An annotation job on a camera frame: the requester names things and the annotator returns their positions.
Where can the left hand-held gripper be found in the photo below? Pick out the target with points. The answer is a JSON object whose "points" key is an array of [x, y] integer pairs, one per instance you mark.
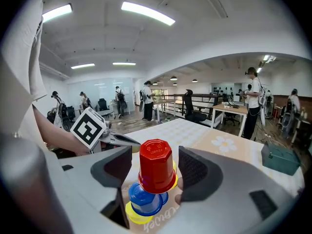
{"points": [[87, 128]]}

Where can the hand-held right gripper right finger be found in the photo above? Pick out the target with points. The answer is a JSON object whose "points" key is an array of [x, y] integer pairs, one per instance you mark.
{"points": [[219, 191]]}

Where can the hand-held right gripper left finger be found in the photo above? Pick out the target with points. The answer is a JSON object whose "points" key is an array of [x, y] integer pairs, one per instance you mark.
{"points": [[85, 181]]}

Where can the red paper cup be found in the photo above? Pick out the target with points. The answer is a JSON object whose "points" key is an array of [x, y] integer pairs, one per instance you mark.
{"points": [[157, 166]]}

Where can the person's left forearm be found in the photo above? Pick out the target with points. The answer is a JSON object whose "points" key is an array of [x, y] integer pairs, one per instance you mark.
{"points": [[61, 133]]}

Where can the person's right hand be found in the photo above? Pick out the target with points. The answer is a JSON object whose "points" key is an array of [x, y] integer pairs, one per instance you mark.
{"points": [[180, 183]]}

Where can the black office chair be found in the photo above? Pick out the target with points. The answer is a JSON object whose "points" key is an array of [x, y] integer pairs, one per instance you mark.
{"points": [[230, 118], [103, 106], [191, 106]]}

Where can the wooden desk with white legs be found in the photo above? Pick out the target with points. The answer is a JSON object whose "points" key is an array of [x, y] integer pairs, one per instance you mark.
{"points": [[229, 109], [163, 102]]}

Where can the dark green box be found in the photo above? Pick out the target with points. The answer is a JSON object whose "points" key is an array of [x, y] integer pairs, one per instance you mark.
{"points": [[280, 158]]}

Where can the long ceiling light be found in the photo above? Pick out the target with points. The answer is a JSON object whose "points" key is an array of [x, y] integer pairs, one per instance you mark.
{"points": [[124, 63], [147, 13], [83, 65], [57, 12]]}

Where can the black metal railing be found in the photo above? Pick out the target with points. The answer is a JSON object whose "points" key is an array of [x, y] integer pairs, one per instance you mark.
{"points": [[207, 96]]}

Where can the person's white shirt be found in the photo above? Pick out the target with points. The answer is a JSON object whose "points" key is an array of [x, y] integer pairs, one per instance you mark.
{"points": [[24, 45]]}

